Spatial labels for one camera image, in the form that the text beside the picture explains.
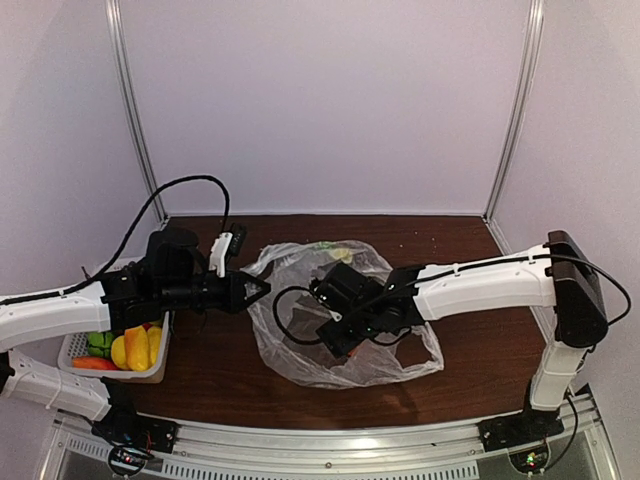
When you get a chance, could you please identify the right black cable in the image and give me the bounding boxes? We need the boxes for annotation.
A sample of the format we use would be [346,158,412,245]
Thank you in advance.
[272,252,632,346]

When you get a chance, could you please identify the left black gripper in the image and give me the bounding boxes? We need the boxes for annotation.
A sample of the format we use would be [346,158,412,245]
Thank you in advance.
[157,269,270,315]

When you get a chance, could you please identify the yellow fruit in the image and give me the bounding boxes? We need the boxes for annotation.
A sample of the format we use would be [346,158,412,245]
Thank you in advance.
[124,326,151,372]
[111,335,129,371]
[147,326,163,366]

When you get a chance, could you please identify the left black cable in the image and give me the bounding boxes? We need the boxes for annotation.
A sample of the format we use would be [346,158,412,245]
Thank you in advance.
[0,174,232,306]

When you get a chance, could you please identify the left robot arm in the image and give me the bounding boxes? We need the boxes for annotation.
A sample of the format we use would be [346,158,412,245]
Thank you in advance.
[1,228,271,444]

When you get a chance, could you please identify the white plastic basket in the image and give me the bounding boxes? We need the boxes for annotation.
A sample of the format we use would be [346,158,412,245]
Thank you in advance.
[55,300,172,384]

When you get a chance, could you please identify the green round fruit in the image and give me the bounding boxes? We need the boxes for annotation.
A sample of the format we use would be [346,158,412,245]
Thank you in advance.
[87,332,116,359]

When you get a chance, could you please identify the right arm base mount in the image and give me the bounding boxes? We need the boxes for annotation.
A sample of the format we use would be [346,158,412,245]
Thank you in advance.
[477,402,564,452]

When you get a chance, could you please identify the aluminium front rail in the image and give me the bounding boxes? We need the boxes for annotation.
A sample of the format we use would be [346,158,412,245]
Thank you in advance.
[49,394,621,480]

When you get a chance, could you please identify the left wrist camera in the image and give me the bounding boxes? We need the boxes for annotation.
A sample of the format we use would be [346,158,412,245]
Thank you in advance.
[209,223,247,278]

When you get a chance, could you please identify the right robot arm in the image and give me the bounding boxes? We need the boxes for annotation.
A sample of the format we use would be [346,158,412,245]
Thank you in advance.
[309,231,609,442]

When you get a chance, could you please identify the orange red fruit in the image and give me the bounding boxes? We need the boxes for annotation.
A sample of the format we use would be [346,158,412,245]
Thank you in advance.
[72,356,119,371]

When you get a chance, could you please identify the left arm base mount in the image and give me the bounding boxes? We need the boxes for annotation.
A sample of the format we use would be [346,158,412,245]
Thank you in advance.
[91,377,178,454]

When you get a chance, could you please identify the black cable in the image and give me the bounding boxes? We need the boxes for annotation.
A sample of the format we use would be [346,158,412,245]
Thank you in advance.
[0,174,232,306]
[272,252,632,346]

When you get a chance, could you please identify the clear plastic bag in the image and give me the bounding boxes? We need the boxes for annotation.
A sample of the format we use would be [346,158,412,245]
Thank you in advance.
[243,240,444,390]

